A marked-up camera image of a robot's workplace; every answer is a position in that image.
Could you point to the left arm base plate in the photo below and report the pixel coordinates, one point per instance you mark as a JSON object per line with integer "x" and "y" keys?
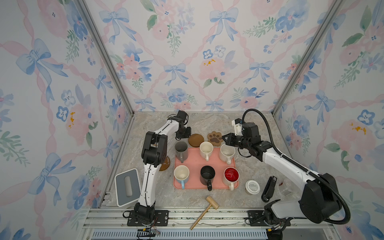
{"x": 157, "y": 218}

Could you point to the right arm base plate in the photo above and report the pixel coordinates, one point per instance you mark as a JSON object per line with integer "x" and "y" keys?
{"x": 258, "y": 218}

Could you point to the paw shaped wooden coaster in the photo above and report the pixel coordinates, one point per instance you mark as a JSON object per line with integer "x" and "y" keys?
{"x": 215, "y": 138}

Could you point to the cream mug middle back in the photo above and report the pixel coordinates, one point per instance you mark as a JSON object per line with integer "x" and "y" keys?
{"x": 206, "y": 150}

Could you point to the blue handled cream mug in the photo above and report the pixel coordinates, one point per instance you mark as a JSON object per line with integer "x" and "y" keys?
{"x": 181, "y": 174}

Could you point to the grey mug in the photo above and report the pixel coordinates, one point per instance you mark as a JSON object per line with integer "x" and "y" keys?
{"x": 182, "y": 151}

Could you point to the black mug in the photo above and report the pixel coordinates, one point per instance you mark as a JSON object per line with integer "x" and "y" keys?
{"x": 207, "y": 175}

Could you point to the white round lidded jar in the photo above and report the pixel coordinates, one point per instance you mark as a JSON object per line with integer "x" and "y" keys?
{"x": 252, "y": 187}

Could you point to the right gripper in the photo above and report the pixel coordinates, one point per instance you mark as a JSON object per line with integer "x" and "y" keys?
{"x": 230, "y": 141}

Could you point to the clear glass jar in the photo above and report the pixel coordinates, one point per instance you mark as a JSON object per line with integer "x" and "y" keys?
{"x": 287, "y": 187}

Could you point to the brown cork round coaster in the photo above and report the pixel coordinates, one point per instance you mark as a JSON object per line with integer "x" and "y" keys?
{"x": 195, "y": 140}

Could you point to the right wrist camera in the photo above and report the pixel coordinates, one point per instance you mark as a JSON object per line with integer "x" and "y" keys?
{"x": 238, "y": 126}

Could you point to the pink tray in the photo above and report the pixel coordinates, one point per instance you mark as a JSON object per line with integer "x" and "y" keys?
{"x": 196, "y": 173}

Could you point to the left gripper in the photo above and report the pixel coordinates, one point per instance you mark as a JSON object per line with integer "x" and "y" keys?
{"x": 189, "y": 132}

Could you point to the wooden mallet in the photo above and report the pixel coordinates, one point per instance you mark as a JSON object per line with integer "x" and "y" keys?
{"x": 212, "y": 204}

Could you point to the dark brown glossy coaster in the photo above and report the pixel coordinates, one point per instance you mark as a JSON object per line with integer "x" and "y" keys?
{"x": 165, "y": 165}

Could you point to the black stapler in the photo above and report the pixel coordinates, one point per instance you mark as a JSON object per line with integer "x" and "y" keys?
{"x": 269, "y": 190}

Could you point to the white grey tissue box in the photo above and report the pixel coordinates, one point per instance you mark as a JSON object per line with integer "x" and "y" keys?
{"x": 128, "y": 188}

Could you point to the red interior white mug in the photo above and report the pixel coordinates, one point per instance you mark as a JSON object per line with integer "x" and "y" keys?
{"x": 230, "y": 177}

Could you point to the cream mug right back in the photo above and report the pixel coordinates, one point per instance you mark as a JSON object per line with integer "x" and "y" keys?
{"x": 227, "y": 154}

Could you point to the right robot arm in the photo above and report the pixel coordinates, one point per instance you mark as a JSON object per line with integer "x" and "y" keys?
{"x": 320, "y": 198}

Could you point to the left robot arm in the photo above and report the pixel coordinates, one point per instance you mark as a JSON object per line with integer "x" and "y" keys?
{"x": 154, "y": 153}

